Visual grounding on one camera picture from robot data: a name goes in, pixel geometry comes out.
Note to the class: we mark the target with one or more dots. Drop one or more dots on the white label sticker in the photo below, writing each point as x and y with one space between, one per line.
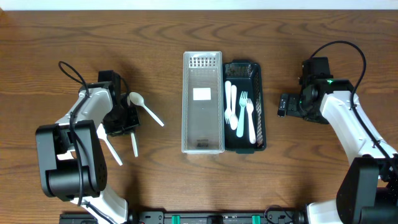
201 94

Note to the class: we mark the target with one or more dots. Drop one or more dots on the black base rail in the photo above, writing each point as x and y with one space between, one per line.
274 214

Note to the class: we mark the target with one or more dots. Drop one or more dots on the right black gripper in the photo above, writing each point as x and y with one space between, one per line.
292 106

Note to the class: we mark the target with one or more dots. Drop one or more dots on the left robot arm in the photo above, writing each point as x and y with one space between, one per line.
71 161

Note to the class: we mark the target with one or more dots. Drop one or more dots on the white plastic spoon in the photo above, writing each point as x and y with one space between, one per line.
233 118
103 136
138 100
134 145

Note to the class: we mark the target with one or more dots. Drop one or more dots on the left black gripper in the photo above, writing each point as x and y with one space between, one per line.
125 123

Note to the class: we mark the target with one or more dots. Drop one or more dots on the white plastic fork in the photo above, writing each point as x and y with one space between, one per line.
227 113
250 109
242 104

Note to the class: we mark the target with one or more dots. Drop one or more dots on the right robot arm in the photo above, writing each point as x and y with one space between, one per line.
368 193

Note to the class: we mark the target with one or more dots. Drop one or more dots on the clear plastic mesh basket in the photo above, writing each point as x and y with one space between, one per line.
202 121

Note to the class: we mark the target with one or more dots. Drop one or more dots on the black plastic mesh basket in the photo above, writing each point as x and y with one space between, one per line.
244 79

